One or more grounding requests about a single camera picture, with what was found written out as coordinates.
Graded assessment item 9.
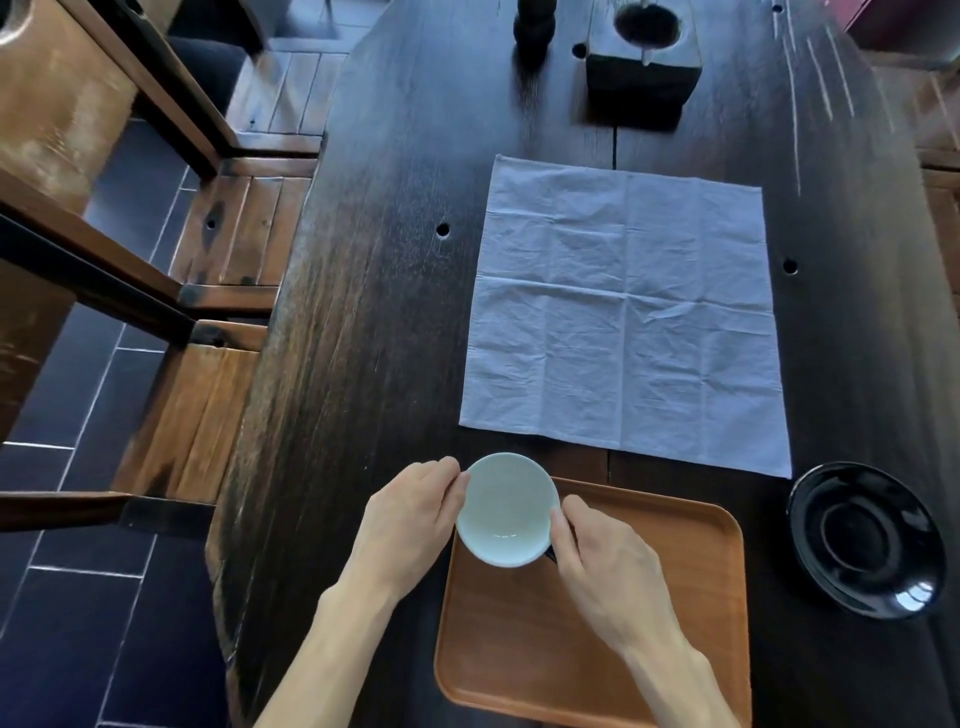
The person's left hand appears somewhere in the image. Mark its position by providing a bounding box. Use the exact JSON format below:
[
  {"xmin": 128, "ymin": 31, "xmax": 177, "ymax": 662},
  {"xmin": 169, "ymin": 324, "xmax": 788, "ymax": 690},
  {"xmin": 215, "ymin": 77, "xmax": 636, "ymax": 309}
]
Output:
[{"xmin": 341, "ymin": 456, "xmax": 472, "ymax": 603}]

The person's right hand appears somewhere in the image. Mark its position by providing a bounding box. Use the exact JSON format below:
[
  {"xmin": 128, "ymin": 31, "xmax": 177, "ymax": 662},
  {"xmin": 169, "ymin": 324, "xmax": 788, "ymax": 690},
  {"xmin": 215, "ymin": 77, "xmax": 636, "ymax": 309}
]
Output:
[{"xmin": 549, "ymin": 495, "xmax": 685, "ymax": 655}]

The pale celadon ceramic bowl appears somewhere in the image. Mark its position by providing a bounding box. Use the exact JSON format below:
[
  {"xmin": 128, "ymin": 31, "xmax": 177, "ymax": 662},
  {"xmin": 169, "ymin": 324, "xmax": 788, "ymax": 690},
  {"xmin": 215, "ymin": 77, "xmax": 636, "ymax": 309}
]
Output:
[{"xmin": 455, "ymin": 451, "xmax": 561, "ymax": 568}]

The person's left forearm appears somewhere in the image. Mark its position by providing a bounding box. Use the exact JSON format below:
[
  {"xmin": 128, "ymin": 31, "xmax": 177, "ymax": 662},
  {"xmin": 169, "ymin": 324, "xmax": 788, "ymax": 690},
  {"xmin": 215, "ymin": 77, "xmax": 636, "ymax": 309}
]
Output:
[{"xmin": 255, "ymin": 581, "xmax": 399, "ymax": 728}]

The person's right forearm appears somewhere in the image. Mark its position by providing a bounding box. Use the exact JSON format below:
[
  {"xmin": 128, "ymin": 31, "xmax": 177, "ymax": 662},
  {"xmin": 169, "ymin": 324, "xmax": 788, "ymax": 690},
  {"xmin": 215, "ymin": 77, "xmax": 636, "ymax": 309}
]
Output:
[{"xmin": 622, "ymin": 622, "xmax": 744, "ymax": 728}]

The brown wooden tray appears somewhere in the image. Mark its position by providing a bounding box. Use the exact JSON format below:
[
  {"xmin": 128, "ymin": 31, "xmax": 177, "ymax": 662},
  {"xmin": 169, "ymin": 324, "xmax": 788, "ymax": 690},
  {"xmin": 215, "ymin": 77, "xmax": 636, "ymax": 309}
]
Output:
[{"xmin": 434, "ymin": 477, "xmax": 753, "ymax": 728}]

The white cloth napkin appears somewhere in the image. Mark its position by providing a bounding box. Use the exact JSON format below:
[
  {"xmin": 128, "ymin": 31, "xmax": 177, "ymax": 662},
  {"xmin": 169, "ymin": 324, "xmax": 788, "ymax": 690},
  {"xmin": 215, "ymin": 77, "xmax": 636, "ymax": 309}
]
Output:
[{"xmin": 458, "ymin": 154, "xmax": 794, "ymax": 480}]

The black glossy saucer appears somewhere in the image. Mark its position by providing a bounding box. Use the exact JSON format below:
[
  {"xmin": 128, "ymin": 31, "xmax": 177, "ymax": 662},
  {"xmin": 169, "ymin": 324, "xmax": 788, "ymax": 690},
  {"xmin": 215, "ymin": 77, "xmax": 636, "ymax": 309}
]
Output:
[{"xmin": 786, "ymin": 462, "xmax": 948, "ymax": 621}]

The wooden slatted chair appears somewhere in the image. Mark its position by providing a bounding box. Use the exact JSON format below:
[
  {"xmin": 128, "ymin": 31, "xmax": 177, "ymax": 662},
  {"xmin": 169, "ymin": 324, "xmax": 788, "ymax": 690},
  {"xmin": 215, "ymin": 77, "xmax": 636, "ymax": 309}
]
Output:
[
  {"xmin": 0, "ymin": 168, "xmax": 271, "ymax": 537},
  {"xmin": 161, "ymin": 0, "xmax": 354, "ymax": 159},
  {"xmin": 0, "ymin": 0, "xmax": 320, "ymax": 316}
]

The dark wooden block holder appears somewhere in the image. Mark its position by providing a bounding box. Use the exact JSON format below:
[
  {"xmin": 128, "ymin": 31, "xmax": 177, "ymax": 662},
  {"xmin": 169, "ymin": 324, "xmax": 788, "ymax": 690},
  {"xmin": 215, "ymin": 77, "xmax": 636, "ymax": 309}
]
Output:
[{"xmin": 585, "ymin": 0, "xmax": 704, "ymax": 127}]

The wooden bench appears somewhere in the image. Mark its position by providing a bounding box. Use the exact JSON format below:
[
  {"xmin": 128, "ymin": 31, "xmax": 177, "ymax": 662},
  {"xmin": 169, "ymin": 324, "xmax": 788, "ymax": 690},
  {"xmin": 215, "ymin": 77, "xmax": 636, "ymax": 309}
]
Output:
[{"xmin": 873, "ymin": 63, "xmax": 960, "ymax": 316}]

